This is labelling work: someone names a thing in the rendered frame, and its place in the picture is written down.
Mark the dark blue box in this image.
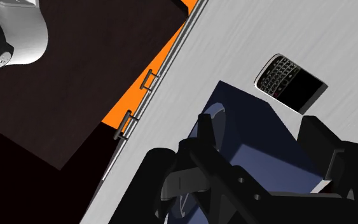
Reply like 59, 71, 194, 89
165, 80, 326, 224

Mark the grey chest of drawers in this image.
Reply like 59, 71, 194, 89
79, 0, 358, 224

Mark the dark brown robot stand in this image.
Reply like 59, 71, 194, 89
0, 0, 189, 224

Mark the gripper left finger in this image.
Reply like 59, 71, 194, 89
109, 113, 272, 224

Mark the black keypad phone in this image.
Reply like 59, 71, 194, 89
253, 53, 329, 116

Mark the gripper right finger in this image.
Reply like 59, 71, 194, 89
296, 115, 358, 224

